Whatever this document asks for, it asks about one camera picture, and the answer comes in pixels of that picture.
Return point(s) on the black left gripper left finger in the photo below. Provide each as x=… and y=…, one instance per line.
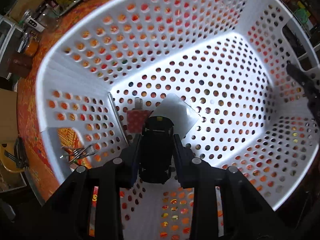
x=87, y=204

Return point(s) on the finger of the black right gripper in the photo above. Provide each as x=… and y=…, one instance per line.
x=310, y=90

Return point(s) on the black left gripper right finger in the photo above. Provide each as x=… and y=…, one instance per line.
x=226, y=204

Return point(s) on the white perforated plastic basket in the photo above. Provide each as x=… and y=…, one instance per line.
x=225, y=58

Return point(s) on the black toy car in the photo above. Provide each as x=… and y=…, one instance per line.
x=155, y=150

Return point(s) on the white charger cube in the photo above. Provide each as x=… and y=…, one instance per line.
x=183, y=116

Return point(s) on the pink polka dot charger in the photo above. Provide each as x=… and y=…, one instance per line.
x=136, y=118

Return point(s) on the black phone stand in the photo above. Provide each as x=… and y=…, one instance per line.
x=13, y=156

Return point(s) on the thin silver metal plate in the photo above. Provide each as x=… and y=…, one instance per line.
x=111, y=99

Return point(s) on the cardboard box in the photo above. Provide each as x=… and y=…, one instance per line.
x=8, y=116

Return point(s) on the brown ceramic mug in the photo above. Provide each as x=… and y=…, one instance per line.
x=20, y=65

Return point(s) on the orange sauce jar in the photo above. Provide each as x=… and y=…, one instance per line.
x=28, y=46

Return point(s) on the empty glass jar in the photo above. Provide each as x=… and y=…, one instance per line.
x=43, y=19

